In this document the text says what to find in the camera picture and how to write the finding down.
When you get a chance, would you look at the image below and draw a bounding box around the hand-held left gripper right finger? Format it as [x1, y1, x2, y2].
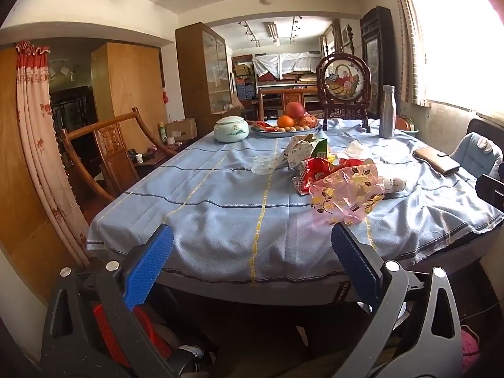
[331, 221, 464, 378]

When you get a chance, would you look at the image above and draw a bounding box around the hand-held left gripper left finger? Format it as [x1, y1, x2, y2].
[41, 224, 186, 378]

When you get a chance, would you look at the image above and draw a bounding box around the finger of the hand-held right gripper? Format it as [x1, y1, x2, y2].
[476, 174, 504, 209]

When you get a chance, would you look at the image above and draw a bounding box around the pink floral plastic bag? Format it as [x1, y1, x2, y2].
[310, 164, 386, 225]

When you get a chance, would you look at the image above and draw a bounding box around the red plastic mesh basket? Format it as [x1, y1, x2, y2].
[92, 301, 166, 367]

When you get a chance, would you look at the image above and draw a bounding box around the white printed paper cup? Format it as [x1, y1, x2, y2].
[380, 176, 407, 193]

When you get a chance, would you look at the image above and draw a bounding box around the red snack wrapper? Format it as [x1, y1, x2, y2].
[292, 157, 369, 197]

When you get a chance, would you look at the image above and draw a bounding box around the white tissue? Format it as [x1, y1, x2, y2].
[336, 140, 379, 162]

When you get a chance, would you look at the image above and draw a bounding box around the white green paper carton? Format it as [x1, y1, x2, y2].
[276, 134, 329, 171]

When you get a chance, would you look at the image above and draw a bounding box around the clear plastic cup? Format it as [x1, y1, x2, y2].
[251, 155, 276, 175]

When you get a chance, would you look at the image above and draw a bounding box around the chair with blue cushion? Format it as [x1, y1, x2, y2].
[449, 118, 504, 178]

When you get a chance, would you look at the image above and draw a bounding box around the brown leather wallet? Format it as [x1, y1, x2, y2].
[413, 147, 461, 176]

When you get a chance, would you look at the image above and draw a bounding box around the light blue striped tablecloth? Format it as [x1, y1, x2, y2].
[86, 117, 504, 286]

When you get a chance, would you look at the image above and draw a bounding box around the dark wooden side table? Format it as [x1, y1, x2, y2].
[130, 140, 195, 174]

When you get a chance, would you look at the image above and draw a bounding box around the orange plastic basin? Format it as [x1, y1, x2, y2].
[395, 115, 419, 136]

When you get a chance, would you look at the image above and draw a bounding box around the carved wooden armchair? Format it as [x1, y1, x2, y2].
[60, 107, 180, 201]

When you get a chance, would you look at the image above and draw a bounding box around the silver metal bottle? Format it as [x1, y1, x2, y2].
[379, 85, 396, 139]

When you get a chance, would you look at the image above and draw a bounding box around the pink slipper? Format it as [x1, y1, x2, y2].
[460, 325, 481, 369]

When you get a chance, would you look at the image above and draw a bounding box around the cardboard box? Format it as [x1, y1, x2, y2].
[165, 118, 198, 139]

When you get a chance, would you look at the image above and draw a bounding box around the blue oval fruit plate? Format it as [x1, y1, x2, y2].
[251, 120, 321, 138]

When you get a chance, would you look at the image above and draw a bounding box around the white green ceramic jar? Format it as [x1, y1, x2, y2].
[214, 115, 249, 143]

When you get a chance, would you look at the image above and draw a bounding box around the checked window curtain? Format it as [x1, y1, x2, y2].
[388, 0, 432, 108]

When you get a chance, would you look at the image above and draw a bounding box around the wooden partition panel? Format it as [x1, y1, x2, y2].
[0, 47, 91, 304]

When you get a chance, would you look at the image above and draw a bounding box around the pink red floral curtain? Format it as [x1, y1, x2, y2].
[16, 40, 90, 268]

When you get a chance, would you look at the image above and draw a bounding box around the light wooden wardrobe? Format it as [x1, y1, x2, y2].
[91, 42, 168, 135]

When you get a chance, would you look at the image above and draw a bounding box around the carved wooden chair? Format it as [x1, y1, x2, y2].
[258, 87, 319, 121]

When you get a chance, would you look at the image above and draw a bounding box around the dark carved tall cabinet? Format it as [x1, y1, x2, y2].
[360, 6, 396, 105]

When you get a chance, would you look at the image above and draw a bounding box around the round embroidered table screen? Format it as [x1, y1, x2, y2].
[316, 53, 371, 132]

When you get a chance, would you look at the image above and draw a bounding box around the glass door wooden cabinet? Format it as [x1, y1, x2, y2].
[175, 23, 233, 124]

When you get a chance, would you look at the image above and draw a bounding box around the storage shelf with boxes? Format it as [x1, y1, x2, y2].
[232, 54, 258, 101]

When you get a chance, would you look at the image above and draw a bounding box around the white dust cloth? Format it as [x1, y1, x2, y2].
[252, 52, 319, 81]

